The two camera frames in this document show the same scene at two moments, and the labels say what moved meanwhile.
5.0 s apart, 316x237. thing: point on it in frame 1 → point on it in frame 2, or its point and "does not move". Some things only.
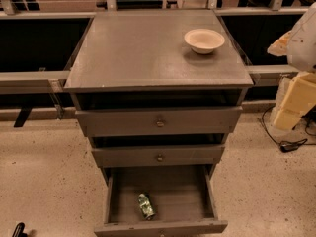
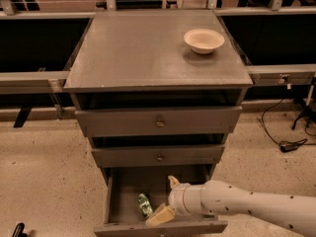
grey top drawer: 104,122 does not move
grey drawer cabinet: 152,107 does not move
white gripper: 303,48 → 177,198
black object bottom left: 19,230 does not move
